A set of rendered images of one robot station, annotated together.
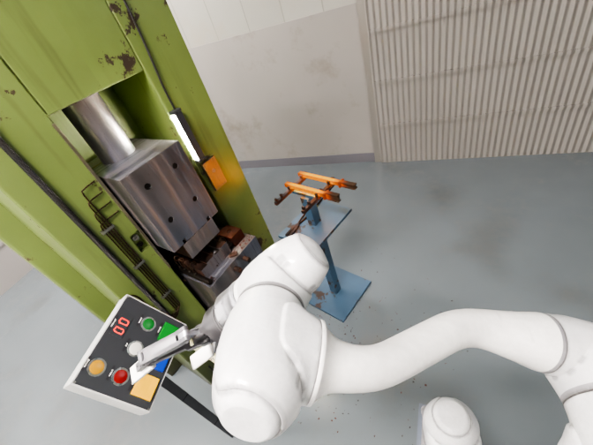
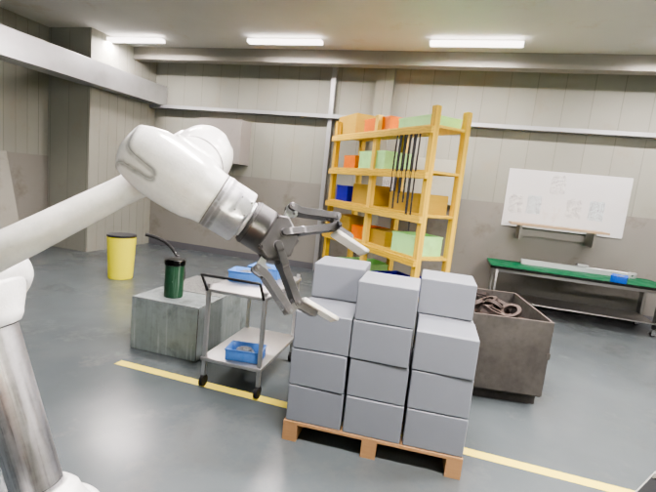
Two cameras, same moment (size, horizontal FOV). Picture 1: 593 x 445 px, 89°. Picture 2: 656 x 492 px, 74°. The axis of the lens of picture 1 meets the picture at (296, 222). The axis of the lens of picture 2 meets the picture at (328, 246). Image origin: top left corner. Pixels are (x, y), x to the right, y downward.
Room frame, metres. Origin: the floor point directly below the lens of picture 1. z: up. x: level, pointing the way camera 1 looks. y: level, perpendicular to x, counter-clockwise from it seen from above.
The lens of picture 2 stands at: (1.07, 0.10, 1.61)
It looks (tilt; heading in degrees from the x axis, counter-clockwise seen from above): 8 degrees down; 163
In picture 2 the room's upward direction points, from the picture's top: 6 degrees clockwise
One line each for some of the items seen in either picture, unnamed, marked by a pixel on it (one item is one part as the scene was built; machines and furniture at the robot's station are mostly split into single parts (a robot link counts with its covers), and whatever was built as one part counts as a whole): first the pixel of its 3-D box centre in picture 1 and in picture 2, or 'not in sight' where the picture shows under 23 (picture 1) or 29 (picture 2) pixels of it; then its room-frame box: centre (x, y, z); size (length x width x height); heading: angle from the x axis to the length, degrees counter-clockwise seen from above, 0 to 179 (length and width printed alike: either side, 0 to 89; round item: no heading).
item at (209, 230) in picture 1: (176, 230); not in sight; (1.37, 0.61, 1.12); 0.42 x 0.20 x 0.10; 45
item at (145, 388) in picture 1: (145, 386); not in sight; (0.62, 0.72, 1.01); 0.07 x 0.05 x 0.07; 160
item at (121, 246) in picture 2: not in sight; (121, 256); (-5.51, -0.95, 0.31); 0.39 x 0.39 x 0.62
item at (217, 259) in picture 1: (191, 250); not in sight; (1.37, 0.61, 0.96); 0.42 x 0.20 x 0.09; 45
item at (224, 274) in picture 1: (216, 272); not in sight; (1.41, 0.58, 0.69); 0.56 x 0.38 x 0.45; 45
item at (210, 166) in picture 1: (213, 173); not in sight; (1.53, 0.33, 1.27); 0.09 x 0.02 x 0.17; 135
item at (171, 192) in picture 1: (157, 187); not in sight; (1.40, 0.58, 1.37); 0.42 x 0.39 x 0.40; 45
